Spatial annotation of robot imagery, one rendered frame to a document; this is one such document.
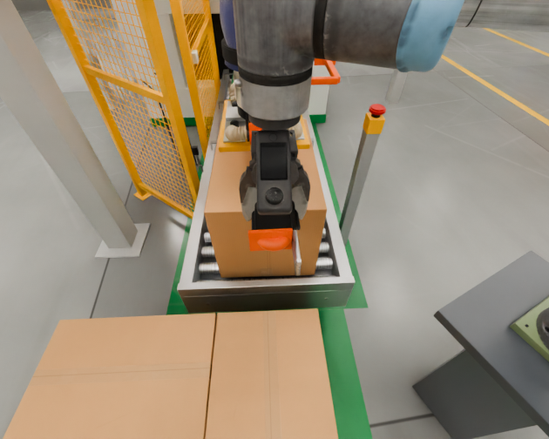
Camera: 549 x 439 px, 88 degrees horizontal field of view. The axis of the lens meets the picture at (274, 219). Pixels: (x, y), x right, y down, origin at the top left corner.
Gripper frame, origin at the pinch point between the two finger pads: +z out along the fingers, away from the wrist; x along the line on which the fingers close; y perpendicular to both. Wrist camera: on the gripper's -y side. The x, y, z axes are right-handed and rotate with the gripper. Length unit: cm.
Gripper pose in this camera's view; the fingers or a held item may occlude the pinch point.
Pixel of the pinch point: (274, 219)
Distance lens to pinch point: 51.3
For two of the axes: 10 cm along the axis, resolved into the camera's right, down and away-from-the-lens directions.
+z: -0.1, 6.8, 7.4
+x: -10.0, 0.3, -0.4
